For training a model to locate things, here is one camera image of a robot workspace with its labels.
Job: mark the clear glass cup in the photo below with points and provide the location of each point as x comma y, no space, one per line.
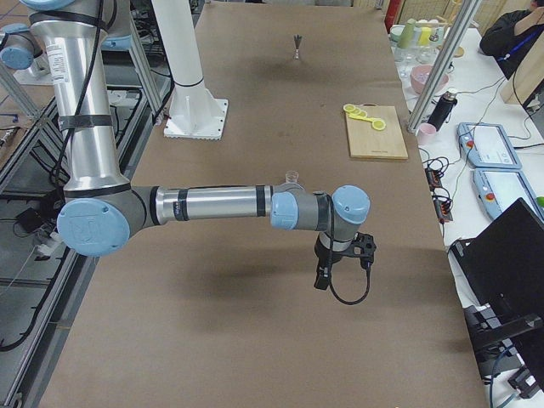
292,177

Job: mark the pink bowl with ice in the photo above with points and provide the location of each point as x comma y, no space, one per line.
419,76

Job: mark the person in black jacket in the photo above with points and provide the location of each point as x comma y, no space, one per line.
512,36

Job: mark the bamboo cutting board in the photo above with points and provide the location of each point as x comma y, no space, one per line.
364,142

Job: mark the pink plastic cup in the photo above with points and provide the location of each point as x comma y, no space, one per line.
425,133

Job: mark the near blue teach pendant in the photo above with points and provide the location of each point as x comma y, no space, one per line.
499,188

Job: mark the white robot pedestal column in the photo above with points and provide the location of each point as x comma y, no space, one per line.
193,113

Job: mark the yellow plastic cup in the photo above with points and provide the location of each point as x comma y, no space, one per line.
424,39

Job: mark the black computer monitor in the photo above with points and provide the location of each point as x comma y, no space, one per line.
504,267

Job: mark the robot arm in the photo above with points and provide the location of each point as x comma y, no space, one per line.
102,210

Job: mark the yellow plastic spoon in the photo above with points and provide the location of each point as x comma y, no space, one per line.
366,119

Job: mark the black thermos bottle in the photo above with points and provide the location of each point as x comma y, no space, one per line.
443,108

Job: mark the far blue teach pendant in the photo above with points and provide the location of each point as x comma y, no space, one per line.
487,145

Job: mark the green plastic cup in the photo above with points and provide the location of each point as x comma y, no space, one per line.
406,35

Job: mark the aluminium frame post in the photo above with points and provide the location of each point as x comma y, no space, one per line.
452,40

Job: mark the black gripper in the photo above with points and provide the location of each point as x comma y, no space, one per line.
326,256

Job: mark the blue teach pendant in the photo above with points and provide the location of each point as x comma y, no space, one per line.
487,145
499,188

